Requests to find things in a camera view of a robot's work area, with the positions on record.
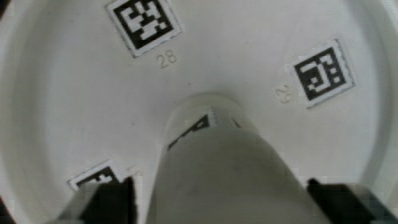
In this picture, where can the white cylindrical table leg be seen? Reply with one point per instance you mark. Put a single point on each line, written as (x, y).
(223, 182)

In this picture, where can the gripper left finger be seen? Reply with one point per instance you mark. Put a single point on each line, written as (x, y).
(103, 205)

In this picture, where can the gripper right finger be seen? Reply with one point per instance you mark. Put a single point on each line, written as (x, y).
(348, 203)

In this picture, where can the white round table top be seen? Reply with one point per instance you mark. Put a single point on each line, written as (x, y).
(106, 59)

